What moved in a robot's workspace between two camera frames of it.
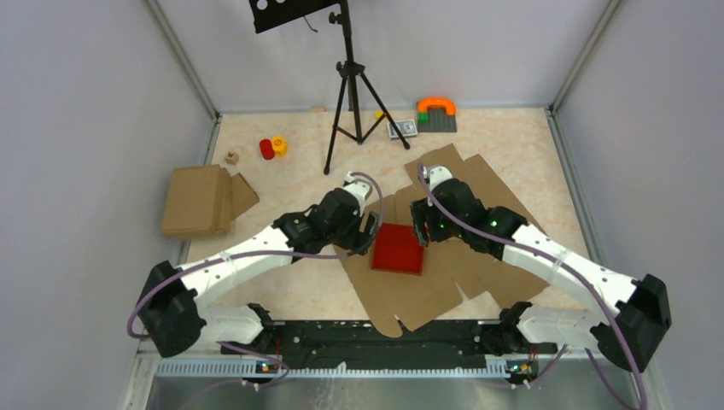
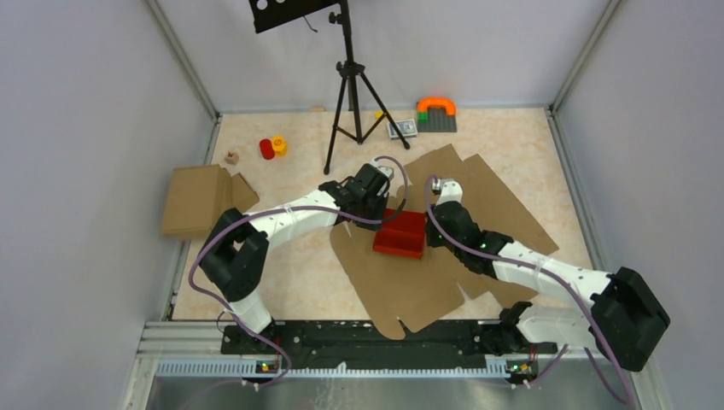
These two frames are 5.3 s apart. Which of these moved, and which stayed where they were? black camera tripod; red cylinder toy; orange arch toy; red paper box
Moved: red paper box
Stayed: orange arch toy; red cylinder toy; black camera tripod
